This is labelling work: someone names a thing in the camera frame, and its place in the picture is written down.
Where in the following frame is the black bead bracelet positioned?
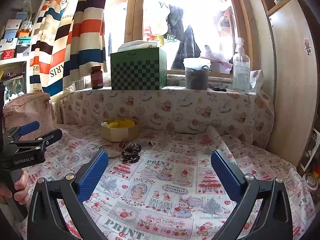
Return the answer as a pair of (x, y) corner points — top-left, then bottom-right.
(121, 142), (142, 164)

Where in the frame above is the brown glass bottle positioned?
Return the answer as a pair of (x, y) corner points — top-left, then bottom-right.
(91, 66), (104, 90)

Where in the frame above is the dark hanging garment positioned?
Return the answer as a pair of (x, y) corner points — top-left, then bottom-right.
(166, 4), (202, 70)

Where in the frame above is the silver bangle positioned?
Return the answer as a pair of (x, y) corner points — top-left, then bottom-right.
(99, 144), (125, 158)

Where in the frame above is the white hanging garment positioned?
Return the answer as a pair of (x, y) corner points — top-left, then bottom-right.
(147, 1), (171, 37)

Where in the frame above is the person's left hand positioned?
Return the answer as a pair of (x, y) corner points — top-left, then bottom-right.
(0, 170), (30, 205)

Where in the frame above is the pink pig sticker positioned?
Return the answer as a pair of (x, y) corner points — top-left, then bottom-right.
(303, 36), (312, 55)

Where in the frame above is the yellow cloth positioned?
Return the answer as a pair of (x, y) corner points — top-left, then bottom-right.
(104, 118), (138, 129)

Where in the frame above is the pink fabric bag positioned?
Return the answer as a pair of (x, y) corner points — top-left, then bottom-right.
(2, 92), (57, 143)

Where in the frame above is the striped curtain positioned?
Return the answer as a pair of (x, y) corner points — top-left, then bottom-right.
(29, 0), (111, 97)

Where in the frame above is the strawberry print tablecloth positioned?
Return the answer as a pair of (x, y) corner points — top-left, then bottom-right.
(15, 124), (317, 240)

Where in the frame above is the wooden window frame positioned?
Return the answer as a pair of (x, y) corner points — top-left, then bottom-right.
(124, 0), (255, 79)

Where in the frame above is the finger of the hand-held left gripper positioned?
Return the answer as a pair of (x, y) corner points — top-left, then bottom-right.
(10, 128), (63, 153)
(4, 121), (41, 142)

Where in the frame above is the plastic jar with dark contents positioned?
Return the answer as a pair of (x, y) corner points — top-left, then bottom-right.
(183, 57), (212, 90)

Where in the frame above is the clear spray bottle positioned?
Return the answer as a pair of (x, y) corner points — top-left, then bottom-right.
(232, 37), (251, 92)

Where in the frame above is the octagonal gold box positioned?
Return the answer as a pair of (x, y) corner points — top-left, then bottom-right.
(100, 117), (140, 142)

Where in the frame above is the pink and white bag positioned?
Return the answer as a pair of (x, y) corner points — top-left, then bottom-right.
(200, 45), (234, 73)

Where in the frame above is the round metal tin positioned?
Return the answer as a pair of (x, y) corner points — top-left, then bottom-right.
(304, 172), (319, 189)

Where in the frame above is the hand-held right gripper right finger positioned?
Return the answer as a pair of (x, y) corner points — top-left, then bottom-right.
(211, 149), (293, 240)

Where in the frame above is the wooden wardrobe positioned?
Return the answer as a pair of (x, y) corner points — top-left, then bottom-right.
(260, 0), (320, 168)

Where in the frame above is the shelf of small boxes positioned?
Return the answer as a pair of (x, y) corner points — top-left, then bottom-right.
(0, 19), (33, 60)

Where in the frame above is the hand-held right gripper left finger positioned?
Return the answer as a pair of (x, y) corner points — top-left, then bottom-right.
(27, 149), (109, 240)

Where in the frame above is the bear print cloth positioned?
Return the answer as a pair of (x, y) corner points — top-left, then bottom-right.
(50, 75), (275, 145)

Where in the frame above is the white plastic bag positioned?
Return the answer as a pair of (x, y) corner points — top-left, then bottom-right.
(250, 69), (264, 92)

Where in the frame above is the white shelf unit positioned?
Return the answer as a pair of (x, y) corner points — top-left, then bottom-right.
(0, 55), (28, 98)

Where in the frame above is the green checkered tissue box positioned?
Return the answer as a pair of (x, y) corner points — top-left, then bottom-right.
(110, 40), (167, 91)

